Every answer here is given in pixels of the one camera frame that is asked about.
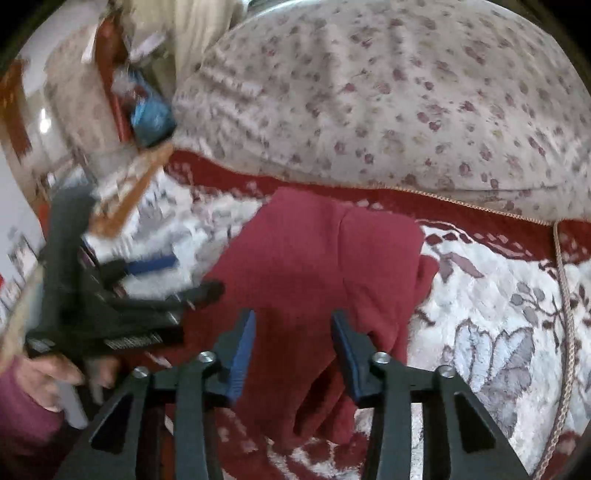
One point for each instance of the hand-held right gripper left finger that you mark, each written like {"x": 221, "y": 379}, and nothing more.
{"x": 240, "y": 362}

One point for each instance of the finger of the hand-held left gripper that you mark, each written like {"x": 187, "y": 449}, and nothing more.
{"x": 203, "y": 293}
{"x": 152, "y": 265}

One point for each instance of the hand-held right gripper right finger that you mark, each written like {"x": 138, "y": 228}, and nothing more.
{"x": 351, "y": 367}

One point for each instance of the dark red garment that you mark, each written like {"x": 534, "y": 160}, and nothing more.
{"x": 300, "y": 258}

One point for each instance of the person's left forearm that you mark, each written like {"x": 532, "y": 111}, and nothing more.
{"x": 23, "y": 438}

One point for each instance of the person's left hand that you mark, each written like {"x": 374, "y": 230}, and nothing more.
{"x": 46, "y": 376}

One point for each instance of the printed fleece blanket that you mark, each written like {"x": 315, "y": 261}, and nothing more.
{"x": 485, "y": 300}

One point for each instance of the blue plastic bag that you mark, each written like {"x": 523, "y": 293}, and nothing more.
{"x": 150, "y": 115}

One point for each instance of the red wooden board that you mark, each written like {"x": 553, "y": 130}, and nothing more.
{"x": 115, "y": 101}

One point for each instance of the floral pillow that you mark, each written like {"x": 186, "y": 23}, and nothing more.
{"x": 74, "y": 92}

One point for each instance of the cream curtain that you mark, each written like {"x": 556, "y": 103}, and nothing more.
{"x": 198, "y": 32}

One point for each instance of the floral quilt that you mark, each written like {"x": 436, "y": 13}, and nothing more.
{"x": 392, "y": 92}

